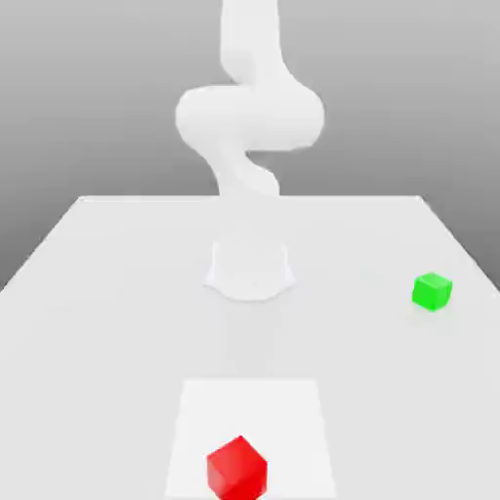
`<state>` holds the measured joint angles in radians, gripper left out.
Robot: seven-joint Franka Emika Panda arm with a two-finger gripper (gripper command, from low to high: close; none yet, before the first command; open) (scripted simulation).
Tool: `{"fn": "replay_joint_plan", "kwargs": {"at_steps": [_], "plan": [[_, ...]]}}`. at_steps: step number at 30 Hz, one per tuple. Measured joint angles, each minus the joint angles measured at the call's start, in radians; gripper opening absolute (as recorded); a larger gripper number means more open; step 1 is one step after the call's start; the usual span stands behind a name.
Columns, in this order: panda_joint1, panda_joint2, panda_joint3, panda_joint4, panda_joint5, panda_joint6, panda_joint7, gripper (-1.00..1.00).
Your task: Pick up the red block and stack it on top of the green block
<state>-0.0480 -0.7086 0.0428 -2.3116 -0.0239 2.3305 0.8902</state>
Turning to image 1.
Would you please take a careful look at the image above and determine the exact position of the small green cube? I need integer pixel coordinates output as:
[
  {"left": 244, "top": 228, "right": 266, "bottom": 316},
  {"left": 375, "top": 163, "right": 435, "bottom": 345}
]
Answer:
[{"left": 410, "top": 271, "right": 454, "bottom": 313}]

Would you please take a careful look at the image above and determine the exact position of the small red cube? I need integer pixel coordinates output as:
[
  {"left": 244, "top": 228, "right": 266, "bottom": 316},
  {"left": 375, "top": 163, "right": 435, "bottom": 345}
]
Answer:
[{"left": 205, "top": 434, "right": 270, "bottom": 500}]

